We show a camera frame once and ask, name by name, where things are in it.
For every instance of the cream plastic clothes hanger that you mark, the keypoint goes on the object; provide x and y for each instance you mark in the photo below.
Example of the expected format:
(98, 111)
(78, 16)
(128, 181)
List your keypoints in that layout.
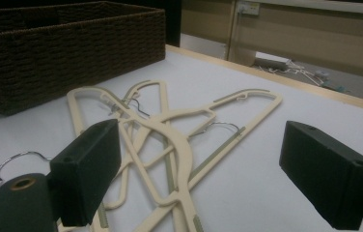
(276, 98)
(182, 151)
(163, 96)

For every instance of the grey power strip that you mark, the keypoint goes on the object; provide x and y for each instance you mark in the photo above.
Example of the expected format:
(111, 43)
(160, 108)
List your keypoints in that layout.
(271, 63)

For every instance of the white table mat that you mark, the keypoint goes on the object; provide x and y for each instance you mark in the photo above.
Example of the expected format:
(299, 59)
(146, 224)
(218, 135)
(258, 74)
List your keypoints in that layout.
(244, 199)

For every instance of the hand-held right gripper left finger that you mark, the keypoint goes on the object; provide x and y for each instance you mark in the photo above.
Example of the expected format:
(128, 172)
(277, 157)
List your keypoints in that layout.
(86, 174)

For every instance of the beige wooden furniture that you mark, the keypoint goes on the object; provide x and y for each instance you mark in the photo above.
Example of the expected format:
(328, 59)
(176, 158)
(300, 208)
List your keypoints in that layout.
(314, 35)

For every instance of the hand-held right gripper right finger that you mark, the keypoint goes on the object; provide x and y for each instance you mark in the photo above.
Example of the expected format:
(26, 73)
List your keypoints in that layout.
(327, 180)

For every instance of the white wall socket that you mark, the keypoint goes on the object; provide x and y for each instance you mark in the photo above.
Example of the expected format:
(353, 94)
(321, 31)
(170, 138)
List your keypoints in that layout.
(248, 8)

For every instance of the brown woven basket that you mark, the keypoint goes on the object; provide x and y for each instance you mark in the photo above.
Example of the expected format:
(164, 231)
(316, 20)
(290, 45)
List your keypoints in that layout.
(73, 58)

